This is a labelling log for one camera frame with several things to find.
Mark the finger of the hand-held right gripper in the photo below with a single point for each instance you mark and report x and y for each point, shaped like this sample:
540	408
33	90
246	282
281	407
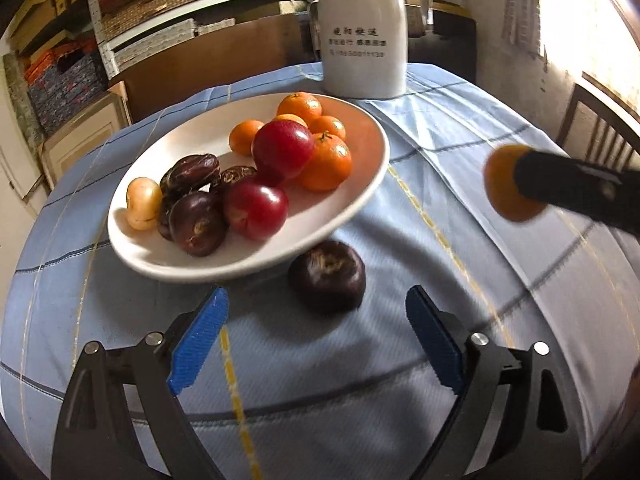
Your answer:
565	185

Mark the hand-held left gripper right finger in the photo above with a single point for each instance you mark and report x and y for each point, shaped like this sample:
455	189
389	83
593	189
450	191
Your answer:
432	340

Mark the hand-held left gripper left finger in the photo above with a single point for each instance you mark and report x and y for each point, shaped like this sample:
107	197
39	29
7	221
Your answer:
200	345

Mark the smooth dark purple passion fruit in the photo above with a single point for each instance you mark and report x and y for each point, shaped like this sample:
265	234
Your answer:
197	222
164	220
327	275

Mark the red apple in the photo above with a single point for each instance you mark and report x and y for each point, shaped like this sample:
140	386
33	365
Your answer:
282	149
255	210

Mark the pale yellow passion fruit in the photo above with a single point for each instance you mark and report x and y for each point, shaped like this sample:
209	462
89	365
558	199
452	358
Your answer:
142	203

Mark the large orange mandarin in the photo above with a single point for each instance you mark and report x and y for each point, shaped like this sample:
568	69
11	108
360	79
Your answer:
330	165

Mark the white oval plate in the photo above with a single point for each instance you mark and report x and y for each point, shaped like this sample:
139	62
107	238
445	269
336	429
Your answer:
200	125

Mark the brown wooden chair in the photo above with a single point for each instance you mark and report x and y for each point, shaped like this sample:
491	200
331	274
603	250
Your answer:
600	120

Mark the blue plaid tablecloth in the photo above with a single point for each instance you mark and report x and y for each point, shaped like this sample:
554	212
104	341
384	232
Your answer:
350	385

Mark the sunlit window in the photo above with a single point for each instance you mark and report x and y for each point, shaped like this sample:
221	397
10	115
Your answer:
600	20

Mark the wrinkled dark passion fruit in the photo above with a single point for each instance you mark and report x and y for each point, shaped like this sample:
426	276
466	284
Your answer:
235	176
190	172

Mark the white cabinet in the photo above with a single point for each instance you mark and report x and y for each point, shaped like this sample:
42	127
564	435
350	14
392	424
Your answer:
80	140

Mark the white thermos jug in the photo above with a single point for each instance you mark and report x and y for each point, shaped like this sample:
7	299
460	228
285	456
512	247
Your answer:
362	20

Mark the brown cardboard box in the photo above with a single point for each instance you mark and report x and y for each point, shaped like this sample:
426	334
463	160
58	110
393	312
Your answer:
200	60

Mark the green marbled board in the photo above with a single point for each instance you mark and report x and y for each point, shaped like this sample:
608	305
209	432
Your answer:
20	105

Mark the white metal shelf rack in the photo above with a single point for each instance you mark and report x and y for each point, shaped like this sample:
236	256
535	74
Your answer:
95	5

